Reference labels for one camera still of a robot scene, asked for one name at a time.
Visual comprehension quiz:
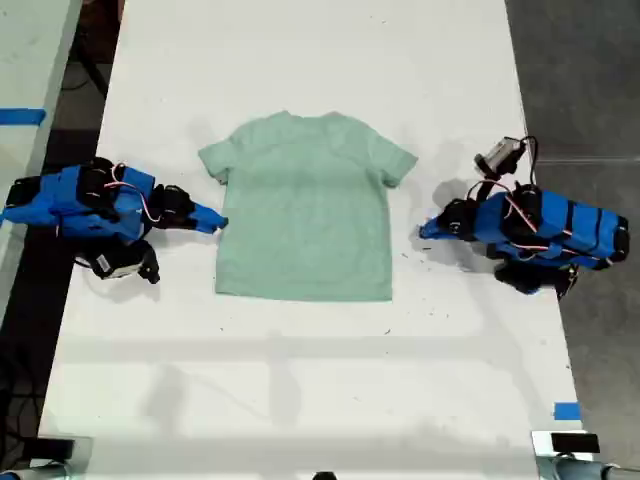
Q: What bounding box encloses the pale green T-shirt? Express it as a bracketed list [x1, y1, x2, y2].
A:
[197, 110, 419, 304]

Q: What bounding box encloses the long blue tape strip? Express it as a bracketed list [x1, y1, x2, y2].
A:
[0, 107, 48, 126]

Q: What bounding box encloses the white side table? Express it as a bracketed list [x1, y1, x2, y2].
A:
[0, 0, 84, 324]

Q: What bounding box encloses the black box on white base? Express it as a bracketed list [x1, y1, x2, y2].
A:
[530, 429, 601, 462]

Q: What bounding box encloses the black box on metal clamp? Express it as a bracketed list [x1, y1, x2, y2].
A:
[29, 435, 95, 469]

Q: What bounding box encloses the grey metal clamp tube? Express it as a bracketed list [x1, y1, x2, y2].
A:
[537, 452, 640, 480]

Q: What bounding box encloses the red and white arm wire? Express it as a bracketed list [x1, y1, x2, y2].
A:
[503, 191, 540, 234]
[103, 162, 162, 224]

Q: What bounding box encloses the black camera box, white label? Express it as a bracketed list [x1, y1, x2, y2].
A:
[92, 239, 162, 286]

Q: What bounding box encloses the black camera box, silver side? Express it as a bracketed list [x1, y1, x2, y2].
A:
[473, 136, 527, 201]

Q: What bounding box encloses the long black camera cable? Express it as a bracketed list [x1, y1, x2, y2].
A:
[519, 134, 540, 187]

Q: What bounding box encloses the black floor cable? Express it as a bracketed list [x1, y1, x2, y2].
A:
[62, 57, 110, 94]

